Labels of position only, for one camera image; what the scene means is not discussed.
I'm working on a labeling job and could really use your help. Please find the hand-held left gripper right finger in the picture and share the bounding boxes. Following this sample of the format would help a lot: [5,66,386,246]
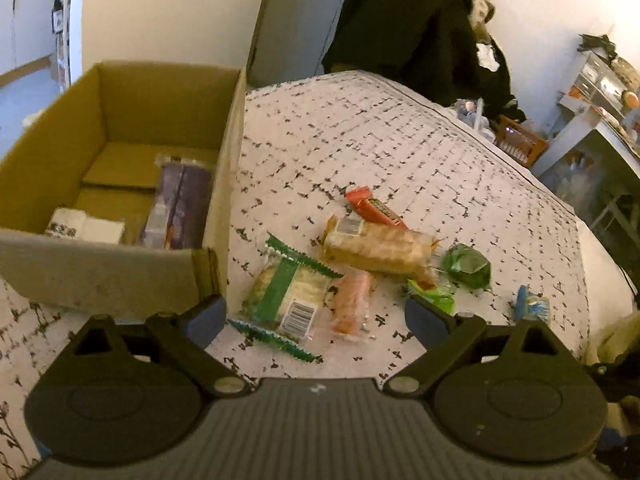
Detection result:
[382,296,568,395]

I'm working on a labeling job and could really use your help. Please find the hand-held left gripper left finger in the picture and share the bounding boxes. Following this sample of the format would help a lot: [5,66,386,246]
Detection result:
[72,294,248,397]

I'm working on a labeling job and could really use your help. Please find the small green snack packet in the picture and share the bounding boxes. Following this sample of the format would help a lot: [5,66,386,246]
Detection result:
[406,279,456,317]

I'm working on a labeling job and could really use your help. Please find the brown cardboard box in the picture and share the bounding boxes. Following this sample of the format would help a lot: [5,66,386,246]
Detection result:
[0,60,248,318]

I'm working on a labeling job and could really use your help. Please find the dark green wrapped candy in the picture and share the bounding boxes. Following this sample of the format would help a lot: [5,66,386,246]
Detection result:
[440,242,493,291]

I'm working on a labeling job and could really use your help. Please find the clear packet orange sticks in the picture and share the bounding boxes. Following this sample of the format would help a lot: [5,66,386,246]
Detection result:
[327,269,376,338]

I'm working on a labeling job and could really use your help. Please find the tan cracker packet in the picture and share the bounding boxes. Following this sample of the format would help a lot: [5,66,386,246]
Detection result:
[320,215,441,281]

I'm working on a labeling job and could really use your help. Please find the green-edged cracker packet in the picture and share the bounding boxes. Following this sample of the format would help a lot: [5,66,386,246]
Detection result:
[227,234,343,363]

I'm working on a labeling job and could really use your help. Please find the blue snack packet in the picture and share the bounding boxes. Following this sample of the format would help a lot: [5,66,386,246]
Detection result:
[512,285,551,321]

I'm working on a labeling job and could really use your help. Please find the orange candy wrapper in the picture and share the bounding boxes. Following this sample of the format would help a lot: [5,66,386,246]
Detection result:
[345,186,406,228]

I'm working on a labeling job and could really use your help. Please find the purple snack package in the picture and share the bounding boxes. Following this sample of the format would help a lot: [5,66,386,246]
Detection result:
[137,155,213,251]

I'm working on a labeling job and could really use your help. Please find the plain white packet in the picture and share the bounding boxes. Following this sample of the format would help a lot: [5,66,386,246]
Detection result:
[82,216,126,245]

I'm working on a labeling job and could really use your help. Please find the white patterned small box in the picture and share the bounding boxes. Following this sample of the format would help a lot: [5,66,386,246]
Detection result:
[44,207,88,239]

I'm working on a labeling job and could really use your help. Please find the white desk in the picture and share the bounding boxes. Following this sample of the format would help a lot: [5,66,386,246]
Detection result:
[535,107,640,196]

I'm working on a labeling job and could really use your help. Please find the grey drawer cabinet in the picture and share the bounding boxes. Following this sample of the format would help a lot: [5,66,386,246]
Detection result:
[560,52,640,116]

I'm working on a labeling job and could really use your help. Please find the dark hanging clothing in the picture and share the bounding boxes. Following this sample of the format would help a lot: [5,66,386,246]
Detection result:
[322,0,526,121]

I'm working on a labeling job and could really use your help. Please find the dark green cloth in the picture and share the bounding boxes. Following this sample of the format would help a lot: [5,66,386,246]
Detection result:
[577,34,621,56]

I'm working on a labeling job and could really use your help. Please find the white shelf rack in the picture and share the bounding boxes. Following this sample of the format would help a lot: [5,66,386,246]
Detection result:
[50,0,73,83]

